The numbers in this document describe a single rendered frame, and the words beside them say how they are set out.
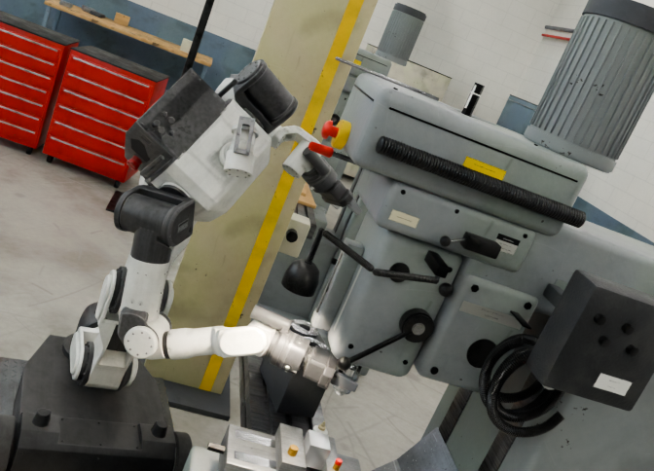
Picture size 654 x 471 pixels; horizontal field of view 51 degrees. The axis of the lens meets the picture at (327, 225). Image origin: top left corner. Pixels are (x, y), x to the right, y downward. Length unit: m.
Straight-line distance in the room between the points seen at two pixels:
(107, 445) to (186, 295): 1.33
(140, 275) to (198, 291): 1.80
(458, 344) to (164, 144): 0.79
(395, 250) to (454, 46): 9.61
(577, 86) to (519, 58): 9.84
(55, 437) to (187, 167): 0.96
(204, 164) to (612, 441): 1.09
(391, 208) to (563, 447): 0.64
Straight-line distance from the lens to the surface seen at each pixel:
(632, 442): 1.68
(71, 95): 6.10
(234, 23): 10.38
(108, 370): 2.31
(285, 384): 1.97
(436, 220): 1.37
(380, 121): 1.28
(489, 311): 1.50
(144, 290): 1.61
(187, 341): 1.64
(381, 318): 1.46
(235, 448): 1.69
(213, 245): 3.30
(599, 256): 1.56
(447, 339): 1.50
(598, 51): 1.49
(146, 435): 2.27
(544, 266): 1.51
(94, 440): 2.24
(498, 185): 1.35
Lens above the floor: 1.95
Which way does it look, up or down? 15 degrees down
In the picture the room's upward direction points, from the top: 23 degrees clockwise
